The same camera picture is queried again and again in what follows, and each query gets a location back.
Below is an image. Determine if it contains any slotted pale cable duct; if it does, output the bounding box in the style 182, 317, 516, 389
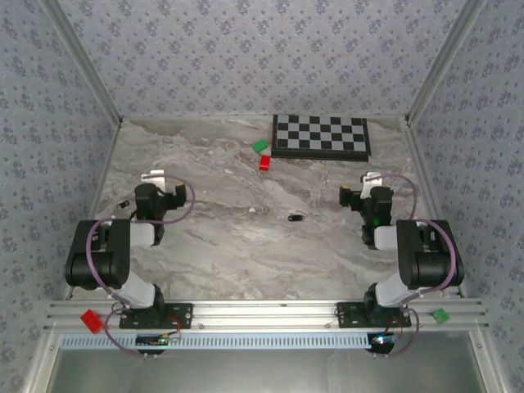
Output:
60, 332, 369, 350

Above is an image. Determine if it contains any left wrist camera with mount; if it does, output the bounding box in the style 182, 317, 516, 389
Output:
141, 170, 168, 192

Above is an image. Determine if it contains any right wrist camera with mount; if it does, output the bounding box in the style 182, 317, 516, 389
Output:
359, 171, 382, 201

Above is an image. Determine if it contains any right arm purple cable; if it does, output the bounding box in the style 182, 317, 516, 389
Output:
374, 172, 458, 358

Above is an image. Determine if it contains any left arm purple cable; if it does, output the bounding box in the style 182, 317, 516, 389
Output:
87, 174, 197, 358

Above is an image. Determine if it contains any aluminium corner post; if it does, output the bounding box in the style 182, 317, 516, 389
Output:
404, 0, 490, 124
40, 0, 124, 124

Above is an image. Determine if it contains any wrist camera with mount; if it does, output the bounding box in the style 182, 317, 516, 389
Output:
359, 171, 382, 201
141, 170, 168, 192

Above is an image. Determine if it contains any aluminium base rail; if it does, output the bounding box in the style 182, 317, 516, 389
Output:
44, 299, 490, 332

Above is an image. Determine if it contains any grey metal panel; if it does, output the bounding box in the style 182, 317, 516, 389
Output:
52, 347, 484, 393

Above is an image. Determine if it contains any large red toy brick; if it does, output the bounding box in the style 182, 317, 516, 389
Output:
80, 309, 105, 336

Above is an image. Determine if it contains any black grey chessboard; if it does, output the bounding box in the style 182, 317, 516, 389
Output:
270, 114, 373, 163

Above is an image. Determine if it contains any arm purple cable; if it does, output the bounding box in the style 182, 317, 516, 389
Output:
374, 172, 458, 358
87, 174, 197, 358

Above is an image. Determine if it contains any small circuit board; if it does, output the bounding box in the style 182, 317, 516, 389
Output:
368, 332, 404, 353
134, 333, 181, 349

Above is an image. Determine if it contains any aluminium table edge rail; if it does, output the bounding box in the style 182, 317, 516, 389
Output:
64, 120, 124, 302
403, 120, 468, 298

